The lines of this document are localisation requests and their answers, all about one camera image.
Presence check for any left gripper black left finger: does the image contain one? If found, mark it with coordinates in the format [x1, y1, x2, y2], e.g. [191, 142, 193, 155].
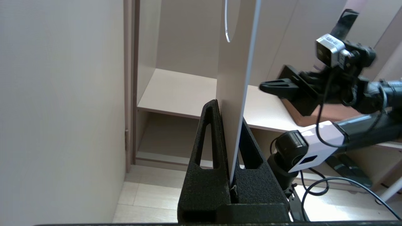
[177, 100, 231, 223]

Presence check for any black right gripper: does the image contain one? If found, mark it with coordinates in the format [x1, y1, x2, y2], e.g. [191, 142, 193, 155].
[259, 64, 361, 116]

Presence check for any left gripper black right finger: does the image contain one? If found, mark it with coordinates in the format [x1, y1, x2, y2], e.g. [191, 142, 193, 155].
[231, 118, 290, 207]

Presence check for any blue do-not-disturb door hanger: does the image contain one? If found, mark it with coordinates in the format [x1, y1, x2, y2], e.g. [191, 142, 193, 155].
[216, 0, 262, 189]

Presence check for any cream door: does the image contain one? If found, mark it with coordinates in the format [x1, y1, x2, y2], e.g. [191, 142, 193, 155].
[0, 0, 126, 224]

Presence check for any pale wardrobe shelf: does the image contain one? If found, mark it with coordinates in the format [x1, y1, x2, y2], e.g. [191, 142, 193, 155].
[137, 68, 402, 150]

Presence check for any dark grey base foot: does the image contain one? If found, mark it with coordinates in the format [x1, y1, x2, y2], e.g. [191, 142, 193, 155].
[325, 155, 373, 189]

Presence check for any white slanted leg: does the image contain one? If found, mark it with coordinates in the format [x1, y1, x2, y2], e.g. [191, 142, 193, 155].
[375, 180, 402, 204]

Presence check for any black robot torso frame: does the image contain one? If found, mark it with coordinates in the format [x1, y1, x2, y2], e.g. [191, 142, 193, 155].
[284, 184, 307, 222]

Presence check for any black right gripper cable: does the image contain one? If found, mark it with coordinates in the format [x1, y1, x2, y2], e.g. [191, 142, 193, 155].
[316, 67, 336, 148]

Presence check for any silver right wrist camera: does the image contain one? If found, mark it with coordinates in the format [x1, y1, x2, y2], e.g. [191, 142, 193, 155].
[315, 34, 350, 68]

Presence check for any short looped black cable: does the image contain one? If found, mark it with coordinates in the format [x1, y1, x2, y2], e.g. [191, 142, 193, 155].
[300, 168, 330, 197]

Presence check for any long black floor cable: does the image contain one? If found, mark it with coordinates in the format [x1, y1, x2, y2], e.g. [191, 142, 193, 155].
[301, 177, 402, 222]

